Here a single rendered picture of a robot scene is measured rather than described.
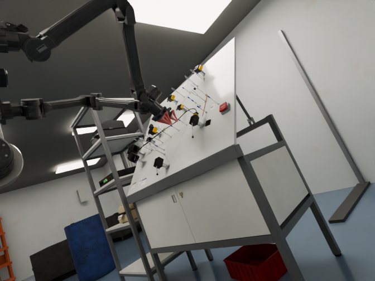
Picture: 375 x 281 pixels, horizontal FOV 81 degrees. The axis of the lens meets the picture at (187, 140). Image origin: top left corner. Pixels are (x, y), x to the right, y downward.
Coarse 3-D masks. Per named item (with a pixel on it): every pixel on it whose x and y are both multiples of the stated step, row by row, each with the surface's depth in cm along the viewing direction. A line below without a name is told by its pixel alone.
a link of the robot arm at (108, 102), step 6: (96, 96) 142; (96, 102) 142; (102, 102) 140; (108, 102) 138; (114, 102) 136; (120, 102) 134; (126, 102) 132; (132, 102) 130; (138, 102) 128; (96, 108) 145; (102, 108) 147; (126, 108) 134; (132, 108) 131; (138, 108) 130; (144, 108) 129
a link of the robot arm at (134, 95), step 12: (132, 12) 92; (120, 24) 96; (132, 24) 94; (132, 36) 99; (132, 48) 101; (132, 60) 104; (132, 72) 106; (132, 84) 111; (144, 84) 113; (132, 96) 117
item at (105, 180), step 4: (128, 168) 212; (132, 168) 214; (120, 172) 205; (124, 172) 207; (128, 172) 210; (132, 172) 213; (108, 176) 207; (112, 176) 202; (120, 176) 203; (104, 180) 214; (108, 180) 208; (100, 184) 221; (104, 184) 215
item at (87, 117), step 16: (80, 112) 222; (96, 112) 207; (112, 112) 251; (80, 144) 241; (96, 144) 210; (112, 144) 231; (128, 144) 255; (112, 160) 198; (128, 176) 202; (96, 192) 226; (128, 208) 190; (128, 224) 190; (112, 240) 223; (144, 256) 182; (160, 256) 208; (176, 256) 202; (192, 256) 212; (128, 272) 202; (144, 272) 184
